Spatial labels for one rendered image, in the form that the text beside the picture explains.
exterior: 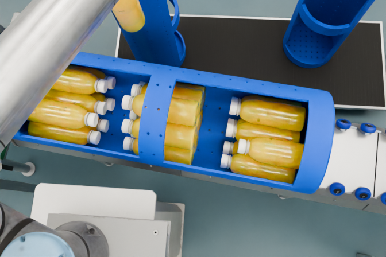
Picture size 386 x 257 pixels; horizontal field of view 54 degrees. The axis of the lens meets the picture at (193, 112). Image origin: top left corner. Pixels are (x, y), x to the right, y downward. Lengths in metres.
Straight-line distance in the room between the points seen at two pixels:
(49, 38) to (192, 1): 2.09
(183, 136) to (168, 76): 0.16
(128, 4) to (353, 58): 1.58
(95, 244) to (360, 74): 1.74
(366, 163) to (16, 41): 1.10
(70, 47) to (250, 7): 2.08
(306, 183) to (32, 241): 0.63
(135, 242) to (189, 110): 0.35
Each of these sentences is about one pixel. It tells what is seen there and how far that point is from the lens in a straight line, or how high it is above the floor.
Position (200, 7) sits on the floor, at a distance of 2.47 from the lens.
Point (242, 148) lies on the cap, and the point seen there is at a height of 1.13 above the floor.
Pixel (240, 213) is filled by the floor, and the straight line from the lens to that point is 2.14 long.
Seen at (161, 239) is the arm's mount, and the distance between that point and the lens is 0.92.
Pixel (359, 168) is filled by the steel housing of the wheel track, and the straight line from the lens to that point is 1.30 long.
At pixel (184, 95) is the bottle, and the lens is 1.05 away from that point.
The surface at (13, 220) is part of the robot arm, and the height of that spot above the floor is 1.42.
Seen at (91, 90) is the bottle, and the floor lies 1.11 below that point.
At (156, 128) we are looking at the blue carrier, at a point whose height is 1.22.
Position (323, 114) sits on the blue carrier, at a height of 1.23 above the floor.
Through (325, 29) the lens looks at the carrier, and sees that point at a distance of 1.79.
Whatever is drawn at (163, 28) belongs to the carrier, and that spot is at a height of 0.66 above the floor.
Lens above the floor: 2.14
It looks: 75 degrees down
